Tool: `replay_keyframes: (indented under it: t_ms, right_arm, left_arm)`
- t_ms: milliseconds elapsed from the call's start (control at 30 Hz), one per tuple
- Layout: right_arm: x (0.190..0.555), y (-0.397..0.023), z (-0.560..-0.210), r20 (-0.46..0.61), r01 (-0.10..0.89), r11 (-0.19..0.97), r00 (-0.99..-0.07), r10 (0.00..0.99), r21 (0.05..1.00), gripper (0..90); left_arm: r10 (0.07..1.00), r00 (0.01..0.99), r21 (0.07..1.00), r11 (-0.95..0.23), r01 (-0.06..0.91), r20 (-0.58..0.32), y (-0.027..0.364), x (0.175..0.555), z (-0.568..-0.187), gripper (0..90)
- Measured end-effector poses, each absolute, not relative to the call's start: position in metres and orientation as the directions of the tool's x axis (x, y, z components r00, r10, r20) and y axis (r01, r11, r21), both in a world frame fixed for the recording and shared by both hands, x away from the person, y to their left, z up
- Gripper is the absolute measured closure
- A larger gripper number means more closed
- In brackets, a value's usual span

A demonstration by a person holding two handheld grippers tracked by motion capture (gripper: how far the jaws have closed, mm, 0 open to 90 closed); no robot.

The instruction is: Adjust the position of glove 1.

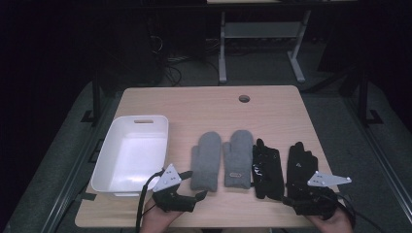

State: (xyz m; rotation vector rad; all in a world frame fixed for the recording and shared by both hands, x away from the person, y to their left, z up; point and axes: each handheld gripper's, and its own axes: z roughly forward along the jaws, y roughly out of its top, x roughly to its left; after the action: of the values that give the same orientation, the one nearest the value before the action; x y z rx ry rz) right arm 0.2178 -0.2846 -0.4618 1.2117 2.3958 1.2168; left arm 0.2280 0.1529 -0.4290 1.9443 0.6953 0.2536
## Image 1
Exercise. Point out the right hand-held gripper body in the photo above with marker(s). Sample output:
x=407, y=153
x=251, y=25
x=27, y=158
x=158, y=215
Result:
x=315, y=202

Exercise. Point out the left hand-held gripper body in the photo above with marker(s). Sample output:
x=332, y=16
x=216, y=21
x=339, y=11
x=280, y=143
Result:
x=168, y=197

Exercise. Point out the plain grey mitten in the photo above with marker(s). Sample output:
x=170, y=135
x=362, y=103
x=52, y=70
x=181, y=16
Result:
x=205, y=161

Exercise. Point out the black glove with small logo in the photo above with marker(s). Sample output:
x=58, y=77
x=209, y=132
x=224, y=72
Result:
x=299, y=161

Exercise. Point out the black glove with glossy print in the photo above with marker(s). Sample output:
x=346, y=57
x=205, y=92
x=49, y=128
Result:
x=267, y=168

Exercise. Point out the white plastic bin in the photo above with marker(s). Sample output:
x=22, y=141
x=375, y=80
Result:
x=132, y=161

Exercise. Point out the grey mitten with label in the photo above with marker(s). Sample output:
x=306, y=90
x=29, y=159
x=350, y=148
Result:
x=238, y=158

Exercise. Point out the person's left hand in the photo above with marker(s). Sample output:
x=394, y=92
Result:
x=155, y=221

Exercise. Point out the person's right hand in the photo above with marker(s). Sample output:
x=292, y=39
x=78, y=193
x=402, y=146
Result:
x=336, y=225

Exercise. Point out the black metal stand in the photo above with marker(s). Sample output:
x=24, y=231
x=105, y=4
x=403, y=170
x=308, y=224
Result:
x=96, y=97
x=364, y=97

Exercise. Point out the dark computer tower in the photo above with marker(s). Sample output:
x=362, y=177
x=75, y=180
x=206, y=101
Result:
x=136, y=51

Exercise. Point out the aluminium floor rail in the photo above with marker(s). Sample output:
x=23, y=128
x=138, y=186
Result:
x=382, y=155
x=74, y=168

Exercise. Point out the white metal desk frame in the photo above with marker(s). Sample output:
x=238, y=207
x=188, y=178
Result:
x=262, y=30

